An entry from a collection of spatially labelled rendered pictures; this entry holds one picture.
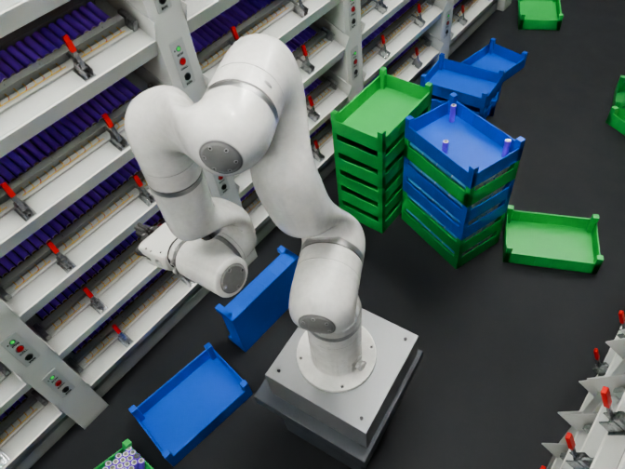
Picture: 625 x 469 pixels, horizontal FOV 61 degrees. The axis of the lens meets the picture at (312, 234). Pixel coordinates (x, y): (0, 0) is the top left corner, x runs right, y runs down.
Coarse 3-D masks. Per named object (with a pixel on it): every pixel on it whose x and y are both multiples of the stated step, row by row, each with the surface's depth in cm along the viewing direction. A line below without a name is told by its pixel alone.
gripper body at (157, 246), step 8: (160, 232) 115; (168, 232) 114; (144, 240) 115; (152, 240) 114; (160, 240) 112; (168, 240) 112; (144, 248) 112; (152, 248) 112; (160, 248) 111; (168, 248) 109; (152, 256) 111; (160, 256) 109; (160, 264) 112; (168, 264) 110
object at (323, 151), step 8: (328, 120) 215; (320, 128) 210; (328, 128) 210; (312, 136) 208; (320, 136) 208; (328, 136) 211; (312, 144) 205; (320, 144) 208; (328, 144) 210; (312, 152) 207; (320, 152) 207; (328, 152) 208; (320, 160) 204; (328, 160) 210; (320, 168) 208; (248, 192) 191; (248, 200) 189; (256, 200) 192; (248, 208) 190; (256, 208) 191; (264, 208) 192; (256, 216) 190; (264, 216) 190; (256, 224) 188
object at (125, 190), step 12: (132, 180) 143; (144, 180) 145; (120, 192) 141; (108, 204) 139; (84, 216) 136; (96, 216) 138; (72, 228) 134; (84, 228) 136; (60, 240) 132; (72, 240) 134; (36, 252) 130; (48, 252) 131; (24, 264) 128; (36, 264) 130; (12, 276) 126
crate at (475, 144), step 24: (456, 96) 169; (408, 120) 164; (432, 120) 173; (456, 120) 173; (480, 120) 166; (432, 144) 159; (456, 144) 166; (480, 144) 165; (456, 168) 155; (480, 168) 158; (504, 168) 157
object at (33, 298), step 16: (112, 208) 141; (128, 208) 142; (144, 208) 143; (112, 224) 139; (128, 224) 140; (96, 240) 136; (112, 240) 137; (48, 256) 132; (80, 256) 134; (96, 256) 136; (32, 272) 130; (48, 272) 130; (64, 272) 131; (80, 272) 134; (0, 288) 124; (16, 288) 127; (32, 288) 128; (48, 288) 129; (64, 288) 133; (16, 304) 126; (32, 304) 126
